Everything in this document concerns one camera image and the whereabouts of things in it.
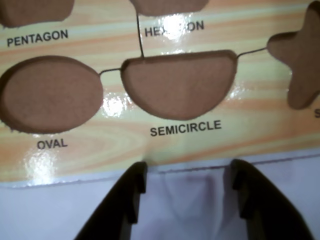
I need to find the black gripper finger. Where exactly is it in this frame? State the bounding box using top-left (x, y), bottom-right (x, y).
top-left (74, 161), bottom-right (148, 240)
top-left (230, 159), bottom-right (317, 240)

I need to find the wooden shape puzzle board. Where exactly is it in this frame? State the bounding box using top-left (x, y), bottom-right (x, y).
top-left (0, 0), bottom-right (320, 190)

